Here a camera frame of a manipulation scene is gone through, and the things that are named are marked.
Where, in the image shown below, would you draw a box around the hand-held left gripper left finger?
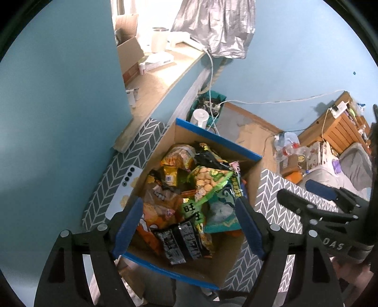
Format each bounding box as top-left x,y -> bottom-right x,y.
34,197 -> 145,307

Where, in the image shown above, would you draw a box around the grey ribbed panel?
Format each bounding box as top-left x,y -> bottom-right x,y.
167,69 -> 211,126

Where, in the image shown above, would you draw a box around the grey chevron tablecloth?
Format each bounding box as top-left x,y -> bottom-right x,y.
81,118 -> 341,293

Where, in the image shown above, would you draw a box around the green peanut snack packet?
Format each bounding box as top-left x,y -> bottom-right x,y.
180,166 -> 234,205

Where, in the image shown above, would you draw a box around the white cable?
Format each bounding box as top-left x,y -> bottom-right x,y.
220,90 -> 347,106

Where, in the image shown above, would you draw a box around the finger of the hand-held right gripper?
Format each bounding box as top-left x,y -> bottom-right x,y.
277,189 -> 360,234
305,179 -> 370,208

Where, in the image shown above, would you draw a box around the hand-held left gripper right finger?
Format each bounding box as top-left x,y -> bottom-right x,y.
235,196 -> 345,307

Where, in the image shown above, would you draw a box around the teal plastic crate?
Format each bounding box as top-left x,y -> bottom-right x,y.
189,90 -> 227,124

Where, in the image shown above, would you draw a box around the teal snack packet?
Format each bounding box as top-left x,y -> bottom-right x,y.
204,174 -> 246,234

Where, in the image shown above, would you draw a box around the white flat box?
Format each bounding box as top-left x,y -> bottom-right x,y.
139,51 -> 175,73

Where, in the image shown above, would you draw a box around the pile of assorted snack bags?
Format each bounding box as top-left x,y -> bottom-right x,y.
137,142 -> 247,265

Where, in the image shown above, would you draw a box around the light blue smartphone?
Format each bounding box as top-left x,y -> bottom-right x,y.
105,166 -> 145,221

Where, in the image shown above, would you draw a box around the white cup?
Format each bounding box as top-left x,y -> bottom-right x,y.
151,27 -> 169,53

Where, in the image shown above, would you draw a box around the small metal stand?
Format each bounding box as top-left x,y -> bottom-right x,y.
125,88 -> 139,108

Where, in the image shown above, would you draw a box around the black snack packet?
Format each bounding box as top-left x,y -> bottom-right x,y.
193,143 -> 230,169

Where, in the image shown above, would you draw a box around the wooden slatted headboard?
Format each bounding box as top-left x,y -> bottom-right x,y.
298,91 -> 371,154

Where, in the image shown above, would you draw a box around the silver curtain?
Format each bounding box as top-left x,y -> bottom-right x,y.
171,0 -> 256,60

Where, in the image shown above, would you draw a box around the grey bedding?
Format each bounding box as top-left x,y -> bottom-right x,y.
298,143 -> 373,199

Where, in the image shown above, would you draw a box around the twisted rope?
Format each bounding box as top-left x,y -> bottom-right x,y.
213,57 -> 228,87

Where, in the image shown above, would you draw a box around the small floor cardboard box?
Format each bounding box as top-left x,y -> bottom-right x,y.
280,153 -> 308,178

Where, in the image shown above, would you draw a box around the white fan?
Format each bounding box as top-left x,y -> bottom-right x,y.
189,109 -> 214,129

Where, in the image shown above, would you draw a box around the blue cardboard box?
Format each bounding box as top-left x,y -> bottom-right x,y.
120,118 -> 263,290

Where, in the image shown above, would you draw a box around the wooden windowsill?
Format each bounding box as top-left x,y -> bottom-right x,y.
112,49 -> 208,153

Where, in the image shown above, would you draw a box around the clear plastic bottles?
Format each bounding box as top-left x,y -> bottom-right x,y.
273,131 -> 311,162

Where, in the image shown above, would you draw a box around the open brown cardboard box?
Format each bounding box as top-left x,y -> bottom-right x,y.
114,13 -> 146,84

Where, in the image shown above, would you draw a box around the white power strip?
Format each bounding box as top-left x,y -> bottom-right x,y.
331,101 -> 351,119

